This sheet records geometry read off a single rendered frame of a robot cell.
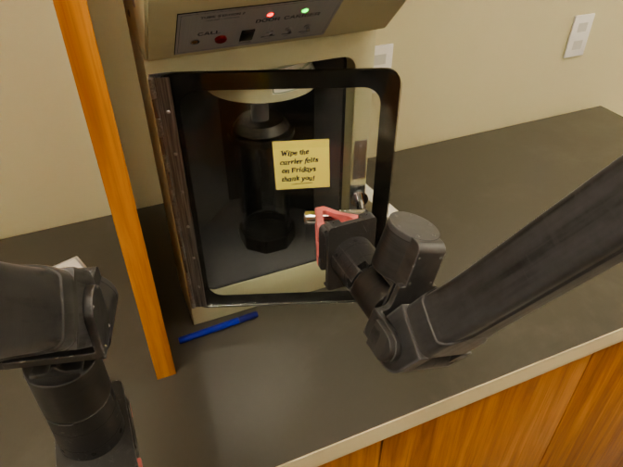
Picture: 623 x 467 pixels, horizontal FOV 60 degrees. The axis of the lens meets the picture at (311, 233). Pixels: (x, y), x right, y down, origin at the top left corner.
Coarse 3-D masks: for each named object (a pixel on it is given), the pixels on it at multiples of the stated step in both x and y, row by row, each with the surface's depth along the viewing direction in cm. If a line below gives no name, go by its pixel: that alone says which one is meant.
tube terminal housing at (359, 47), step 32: (128, 0) 64; (352, 32) 74; (160, 64) 66; (192, 64) 68; (224, 64) 69; (256, 64) 71; (288, 64) 73; (352, 64) 80; (160, 160) 76; (192, 320) 94
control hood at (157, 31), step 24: (144, 0) 52; (168, 0) 52; (192, 0) 53; (216, 0) 55; (240, 0) 56; (264, 0) 57; (288, 0) 59; (360, 0) 63; (384, 0) 65; (144, 24) 56; (168, 24) 56; (336, 24) 67; (360, 24) 69; (384, 24) 72; (144, 48) 61; (168, 48) 61
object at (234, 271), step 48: (192, 96) 67; (240, 96) 68; (288, 96) 68; (336, 96) 68; (384, 96) 69; (192, 144) 71; (240, 144) 72; (336, 144) 72; (384, 144) 73; (192, 192) 76; (240, 192) 76; (288, 192) 77; (336, 192) 77; (384, 192) 78; (240, 240) 81; (288, 240) 82; (240, 288) 87; (288, 288) 88
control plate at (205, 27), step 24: (312, 0) 60; (336, 0) 61; (192, 24) 58; (216, 24) 59; (240, 24) 60; (264, 24) 62; (288, 24) 64; (312, 24) 65; (192, 48) 63; (216, 48) 64
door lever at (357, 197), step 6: (360, 192) 77; (354, 198) 78; (360, 198) 77; (366, 198) 78; (354, 204) 78; (360, 204) 76; (306, 210) 74; (312, 210) 74; (342, 210) 74; (348, 210) 74; (354, 210) 74; (360, 210) 74; (366, 210) 74; (306, 216) 73; (312, 216) 73; (324, 216) 73; (306, 222) 74; (312, 222) 74; (324, 222) 74
